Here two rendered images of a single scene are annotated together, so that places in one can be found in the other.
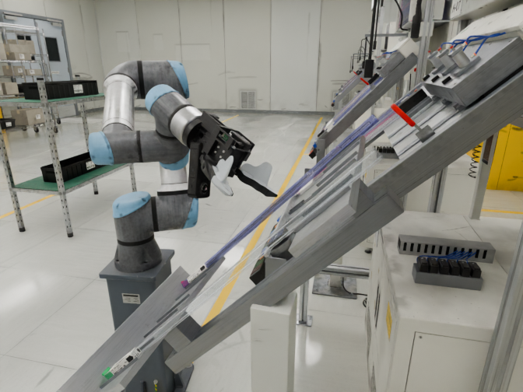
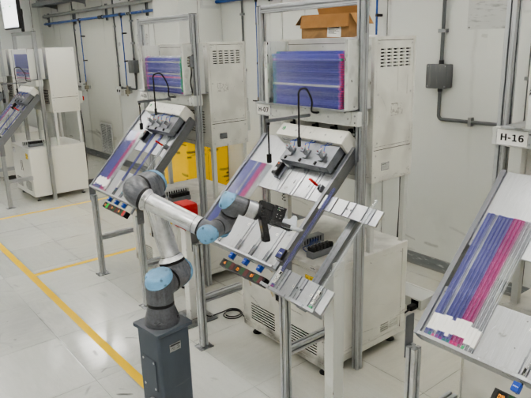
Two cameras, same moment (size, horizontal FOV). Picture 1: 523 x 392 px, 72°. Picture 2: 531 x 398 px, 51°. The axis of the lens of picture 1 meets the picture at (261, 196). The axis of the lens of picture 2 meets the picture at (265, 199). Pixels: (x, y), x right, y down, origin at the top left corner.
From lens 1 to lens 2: 2.02 m
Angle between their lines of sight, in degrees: 49
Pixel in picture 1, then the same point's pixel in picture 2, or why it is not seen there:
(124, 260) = (168, 319)
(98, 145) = (214, 231)
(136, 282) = (178, 331)
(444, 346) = not seen: hidden behind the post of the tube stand
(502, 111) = (344, 174)
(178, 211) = (186, 272)
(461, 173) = not seen: hidden behind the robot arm
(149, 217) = (176, 281)
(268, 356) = (339, 280)
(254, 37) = not seen: outside the picture
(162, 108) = (239, 204)
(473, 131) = (337, 183)
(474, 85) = (331, 165)
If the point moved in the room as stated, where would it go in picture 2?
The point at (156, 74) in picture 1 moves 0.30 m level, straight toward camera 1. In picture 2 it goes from (155, 182) to (217, 187)
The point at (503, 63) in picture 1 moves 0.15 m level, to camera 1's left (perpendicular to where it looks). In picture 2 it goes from (337, 156) to (321, 162)
